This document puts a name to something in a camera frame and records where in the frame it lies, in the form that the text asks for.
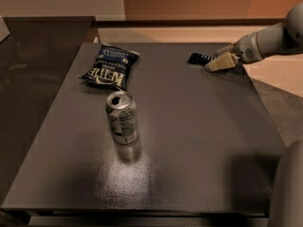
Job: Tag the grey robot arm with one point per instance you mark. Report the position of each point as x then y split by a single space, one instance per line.
285 38

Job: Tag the blue Kettle chips bag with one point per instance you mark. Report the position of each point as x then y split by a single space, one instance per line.
112 67

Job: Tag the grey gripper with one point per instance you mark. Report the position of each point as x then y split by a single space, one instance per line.
245 50

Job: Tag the silver 7up soda can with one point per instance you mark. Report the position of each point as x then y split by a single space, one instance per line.
121 111

